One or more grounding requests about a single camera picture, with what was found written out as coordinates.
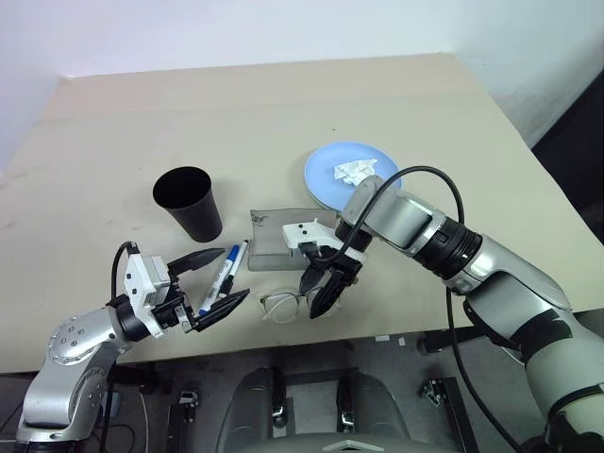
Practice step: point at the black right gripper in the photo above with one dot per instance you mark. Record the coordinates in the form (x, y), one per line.
(351, 271)

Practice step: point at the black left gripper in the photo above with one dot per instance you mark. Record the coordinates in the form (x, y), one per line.
(172, 309)

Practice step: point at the white marker with black cap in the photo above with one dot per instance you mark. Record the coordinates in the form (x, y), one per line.
(228, 284)

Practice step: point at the white marker with blue cap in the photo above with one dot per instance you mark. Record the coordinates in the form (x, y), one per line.
(232, 254)

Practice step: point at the clear-framed glasses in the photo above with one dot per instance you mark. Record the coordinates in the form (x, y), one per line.
(280, 307)

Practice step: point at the black tapered cup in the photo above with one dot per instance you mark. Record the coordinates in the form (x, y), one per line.
(198, 217)

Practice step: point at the grey glasses case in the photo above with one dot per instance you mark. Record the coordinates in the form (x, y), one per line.
(269, 236)

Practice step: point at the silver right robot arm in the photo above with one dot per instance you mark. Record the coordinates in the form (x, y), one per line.
(509, 283)

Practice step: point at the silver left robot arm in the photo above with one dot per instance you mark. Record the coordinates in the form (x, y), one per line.
(71, 340)

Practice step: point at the white tape piece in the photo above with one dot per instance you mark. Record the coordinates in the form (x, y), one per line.
(382, 338)
(401, 340)

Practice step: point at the black metal clamp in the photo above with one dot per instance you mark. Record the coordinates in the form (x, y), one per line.
(189, 398)
(431, 389)

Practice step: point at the light blue plate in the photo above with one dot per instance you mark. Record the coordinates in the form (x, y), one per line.
(325, 170)

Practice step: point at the crumpled white paper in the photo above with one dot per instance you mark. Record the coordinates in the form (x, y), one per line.
(351, 171)

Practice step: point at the dark grey rounded shape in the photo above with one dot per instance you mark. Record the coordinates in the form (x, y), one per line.
(377, 410)
(250, 410)

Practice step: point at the black object with orange stripe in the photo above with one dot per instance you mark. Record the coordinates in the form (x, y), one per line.
(575, 137)

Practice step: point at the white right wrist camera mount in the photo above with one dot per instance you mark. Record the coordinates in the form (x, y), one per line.
(302, 233)

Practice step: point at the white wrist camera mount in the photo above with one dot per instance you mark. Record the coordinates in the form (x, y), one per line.
(302, 233)
(137, 283)

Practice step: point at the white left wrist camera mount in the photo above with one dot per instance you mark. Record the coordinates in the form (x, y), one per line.
(137, 283)

